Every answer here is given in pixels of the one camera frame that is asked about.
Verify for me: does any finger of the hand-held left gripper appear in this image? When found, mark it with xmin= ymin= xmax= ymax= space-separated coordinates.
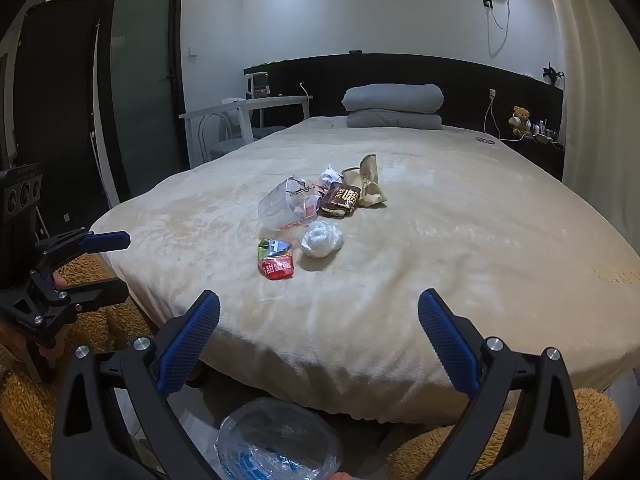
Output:
xmin=32 ymin=228 xmax=132 ymax=281
xmin=55 ymin=277 xmax=131 ymax=312

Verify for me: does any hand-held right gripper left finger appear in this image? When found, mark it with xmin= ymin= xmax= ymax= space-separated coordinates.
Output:
xmin=51 ymin=290 xmax=221 ymax=480

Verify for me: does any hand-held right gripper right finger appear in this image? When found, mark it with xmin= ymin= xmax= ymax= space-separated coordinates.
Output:
xmin=417 ymin=288 xmax=585 ymax=480

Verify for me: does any green red snack packet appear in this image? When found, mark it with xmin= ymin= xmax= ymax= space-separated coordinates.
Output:
xmin=256 ymin=237 xmax=297 ymax=281

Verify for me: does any clear plastic bag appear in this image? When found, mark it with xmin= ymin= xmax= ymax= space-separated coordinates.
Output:
xmin=258 ymin=176 xmax=321 ymax=231

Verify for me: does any brown snack packet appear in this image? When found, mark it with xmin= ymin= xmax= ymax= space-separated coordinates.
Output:
xmin=319 ymin=183 xmax=362 ymax=219

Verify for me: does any beige wrapper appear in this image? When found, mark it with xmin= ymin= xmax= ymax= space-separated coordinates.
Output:
xmin=342 ymin=154 xmax=388 ymax=208

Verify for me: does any pink white wrapper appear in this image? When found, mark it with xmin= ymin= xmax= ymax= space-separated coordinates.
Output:
xmin=319 ymin=164 xmax=345 ymax=191

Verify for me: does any large beige velvet cushion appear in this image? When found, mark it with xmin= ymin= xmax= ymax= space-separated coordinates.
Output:
xmin=92 ymin=115 xmax=640 ymax=423

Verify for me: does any black upright panel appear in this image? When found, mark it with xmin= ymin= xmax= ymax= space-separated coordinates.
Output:
xmin=12 ymin=0 xmax=108 ymax=241

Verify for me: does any white chair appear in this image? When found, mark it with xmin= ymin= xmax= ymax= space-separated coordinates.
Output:
xmin=198 ymin=105 xmax=281 ymax=161

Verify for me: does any frosted glass door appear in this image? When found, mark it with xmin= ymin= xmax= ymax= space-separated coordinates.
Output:
xmin=97 ymin=0 xmax=191 ymax=206

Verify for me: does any white desk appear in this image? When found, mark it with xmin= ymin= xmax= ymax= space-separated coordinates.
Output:
xmin=179 ymin=95 xmax=313 ymax=168

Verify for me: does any group of small bottles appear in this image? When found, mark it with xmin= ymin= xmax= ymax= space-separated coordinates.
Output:
xmin=530 ymin=120 xmax=558 ymax=143

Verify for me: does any brown teddy bear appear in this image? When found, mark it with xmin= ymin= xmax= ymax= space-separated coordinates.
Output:
xmin=508 ymin=106 xmax=532 ymax=136

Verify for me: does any grey folded quilt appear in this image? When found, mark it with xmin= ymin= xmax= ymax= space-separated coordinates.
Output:
xmin=341 ymin=83 xmax=445 ymax=131

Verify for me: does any black headboard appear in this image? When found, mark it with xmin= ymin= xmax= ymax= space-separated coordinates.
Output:
xmin=243 ymin=52 xmax=566 ymax=183

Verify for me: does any beige curtain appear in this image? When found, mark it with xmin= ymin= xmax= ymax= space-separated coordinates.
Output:
xmin=542 ymin=0 xmax=640 ymax=221

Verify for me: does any white power cable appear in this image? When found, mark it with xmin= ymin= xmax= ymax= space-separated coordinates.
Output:
xmin=487 ymin=0 xmax=512 ymax=32

